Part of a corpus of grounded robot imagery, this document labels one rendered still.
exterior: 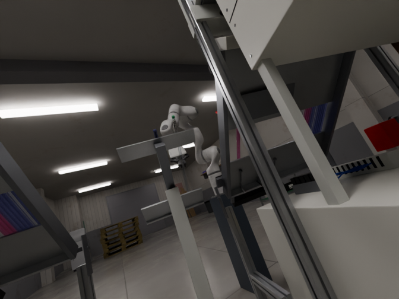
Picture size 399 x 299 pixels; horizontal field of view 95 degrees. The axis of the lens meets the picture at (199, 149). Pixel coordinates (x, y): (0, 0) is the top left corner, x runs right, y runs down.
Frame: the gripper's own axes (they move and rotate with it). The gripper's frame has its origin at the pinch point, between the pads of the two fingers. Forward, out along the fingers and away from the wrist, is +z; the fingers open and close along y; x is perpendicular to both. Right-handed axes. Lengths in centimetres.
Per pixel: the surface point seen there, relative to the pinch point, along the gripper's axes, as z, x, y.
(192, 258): 46.3, -7.8, 11.4
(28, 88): -225, -11, 139
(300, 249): 66, 25, -13
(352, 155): -67, -193, -366
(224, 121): 16.6, 33.5, -16.8
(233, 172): 19.2, 1.3, -22.4
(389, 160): 59, 36, -48
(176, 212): 29.9, 2.6, 12.1
